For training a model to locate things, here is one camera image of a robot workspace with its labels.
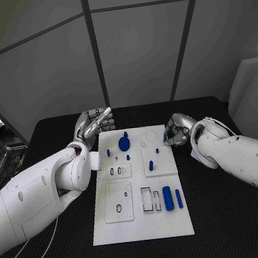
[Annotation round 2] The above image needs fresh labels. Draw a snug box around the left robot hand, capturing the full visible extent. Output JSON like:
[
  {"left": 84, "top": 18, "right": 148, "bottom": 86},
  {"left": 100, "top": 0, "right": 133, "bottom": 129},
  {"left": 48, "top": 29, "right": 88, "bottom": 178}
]
[{"left": 71, "top": 106, "right": 118, "bottom": 153}]

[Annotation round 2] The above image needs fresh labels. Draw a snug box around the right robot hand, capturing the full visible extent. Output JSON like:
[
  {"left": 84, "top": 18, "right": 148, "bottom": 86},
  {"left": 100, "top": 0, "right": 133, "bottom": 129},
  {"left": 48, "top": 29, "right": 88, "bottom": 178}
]
[{"left": 161, "top": 111, "right": 199, "bottom": 148}]

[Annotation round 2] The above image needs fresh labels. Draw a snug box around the white task board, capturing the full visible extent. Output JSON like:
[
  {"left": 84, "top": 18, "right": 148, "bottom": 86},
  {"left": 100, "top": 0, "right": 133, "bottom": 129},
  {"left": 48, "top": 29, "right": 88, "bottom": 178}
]
[{"left": 83, "top": 122, "right": 196, "bottom": 247}]

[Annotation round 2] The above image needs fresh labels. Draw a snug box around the blue gear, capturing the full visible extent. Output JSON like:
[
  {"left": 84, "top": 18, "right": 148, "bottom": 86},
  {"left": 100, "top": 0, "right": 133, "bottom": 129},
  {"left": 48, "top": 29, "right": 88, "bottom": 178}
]
[{"left": 117, "top": 130, "right": 132, "bottom": 153}]

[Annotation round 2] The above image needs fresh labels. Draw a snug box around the white foam panel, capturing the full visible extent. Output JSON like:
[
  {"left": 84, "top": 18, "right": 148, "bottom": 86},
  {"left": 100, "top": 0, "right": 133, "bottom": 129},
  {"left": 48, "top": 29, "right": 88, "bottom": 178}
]
[{"left": 223, "top": 55, "right": 258, "bottom": 142}]

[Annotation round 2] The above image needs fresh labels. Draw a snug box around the thin long blue cylinder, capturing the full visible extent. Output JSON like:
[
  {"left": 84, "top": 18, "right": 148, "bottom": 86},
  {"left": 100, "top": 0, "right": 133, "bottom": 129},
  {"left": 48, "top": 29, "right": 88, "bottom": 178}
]
[{"left": 175, "top": 188, "right": 184, "bottom": 209}]

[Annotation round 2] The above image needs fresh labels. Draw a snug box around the thick long blue cylinder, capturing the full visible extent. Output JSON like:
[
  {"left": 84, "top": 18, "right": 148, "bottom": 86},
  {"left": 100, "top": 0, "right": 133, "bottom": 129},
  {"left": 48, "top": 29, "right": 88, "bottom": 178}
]
[{"left": 161, "top": 185, "right": 176, "bottom": 212}]

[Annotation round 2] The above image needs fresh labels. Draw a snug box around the black equipment rack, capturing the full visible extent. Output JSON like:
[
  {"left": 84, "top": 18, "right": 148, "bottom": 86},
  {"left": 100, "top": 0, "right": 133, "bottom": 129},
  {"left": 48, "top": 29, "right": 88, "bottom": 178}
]
[{"left": 0, "top": 104, "right": 32, "bottom": 195}]

